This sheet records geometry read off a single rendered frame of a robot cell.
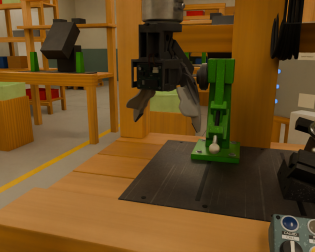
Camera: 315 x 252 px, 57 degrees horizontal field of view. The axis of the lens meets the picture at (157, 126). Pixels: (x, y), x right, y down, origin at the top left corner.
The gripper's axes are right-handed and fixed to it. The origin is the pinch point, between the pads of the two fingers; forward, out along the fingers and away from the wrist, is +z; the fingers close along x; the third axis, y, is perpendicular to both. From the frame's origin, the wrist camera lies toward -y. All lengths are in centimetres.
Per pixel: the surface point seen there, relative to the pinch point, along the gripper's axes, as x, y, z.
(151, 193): -1.1, 3.8, 13.8
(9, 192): -201, -75, 107
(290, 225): 26.2, 9.2, 8.3
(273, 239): 24.4, 11.2, 10.2
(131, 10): -33, -32, -28
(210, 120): 0.1, -24.1, 3.7
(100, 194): -12.6, 7.1, 16.0
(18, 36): -494, -290, -33
